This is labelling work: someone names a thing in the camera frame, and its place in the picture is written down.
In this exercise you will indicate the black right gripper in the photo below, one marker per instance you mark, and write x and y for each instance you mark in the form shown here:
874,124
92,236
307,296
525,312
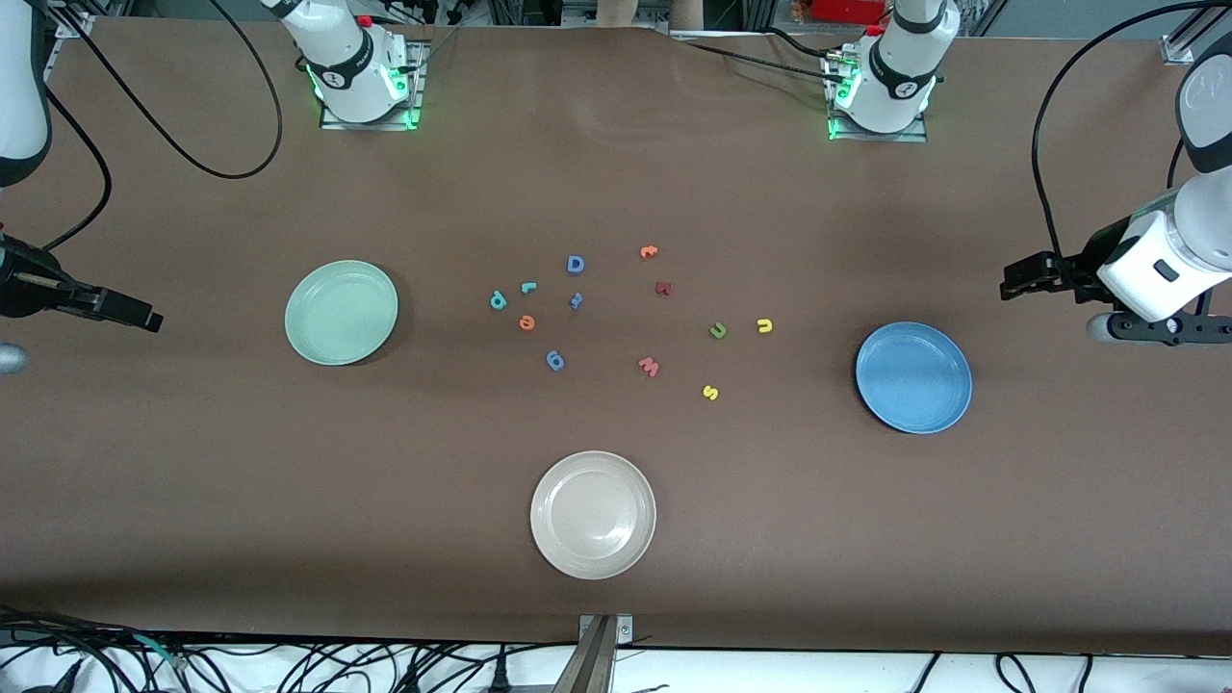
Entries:
21,289

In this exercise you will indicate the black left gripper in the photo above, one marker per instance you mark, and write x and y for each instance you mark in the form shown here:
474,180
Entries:
1080,267

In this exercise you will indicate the blue plate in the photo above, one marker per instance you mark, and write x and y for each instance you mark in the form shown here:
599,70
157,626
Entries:
913,377

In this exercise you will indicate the light green plate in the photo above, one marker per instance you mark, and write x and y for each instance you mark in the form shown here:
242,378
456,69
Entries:
341,313

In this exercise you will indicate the red box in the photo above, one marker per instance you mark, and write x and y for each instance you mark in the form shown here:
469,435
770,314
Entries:
847,10

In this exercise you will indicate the pink letter W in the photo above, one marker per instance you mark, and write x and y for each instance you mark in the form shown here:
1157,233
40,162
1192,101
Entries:
650,368

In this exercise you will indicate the blue letter g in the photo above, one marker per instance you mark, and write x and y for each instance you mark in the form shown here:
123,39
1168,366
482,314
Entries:
556,368

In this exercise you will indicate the person legs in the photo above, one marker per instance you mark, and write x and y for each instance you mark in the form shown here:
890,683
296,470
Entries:
616,10

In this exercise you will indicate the beige plate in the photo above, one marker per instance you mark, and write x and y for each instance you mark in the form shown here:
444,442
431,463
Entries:
593,515

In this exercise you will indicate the black power plug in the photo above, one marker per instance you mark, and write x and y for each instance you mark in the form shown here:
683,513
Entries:
499,679

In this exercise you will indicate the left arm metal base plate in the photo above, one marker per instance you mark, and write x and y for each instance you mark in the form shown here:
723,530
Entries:
914,137

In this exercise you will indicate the aluminium frame rail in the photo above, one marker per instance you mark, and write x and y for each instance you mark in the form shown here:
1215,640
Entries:
1176,48
72,21

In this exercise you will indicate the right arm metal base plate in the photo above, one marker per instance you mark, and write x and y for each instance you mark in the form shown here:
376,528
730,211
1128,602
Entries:
416,96

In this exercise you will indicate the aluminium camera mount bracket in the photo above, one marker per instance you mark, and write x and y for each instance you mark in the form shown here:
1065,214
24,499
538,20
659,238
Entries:
597,654

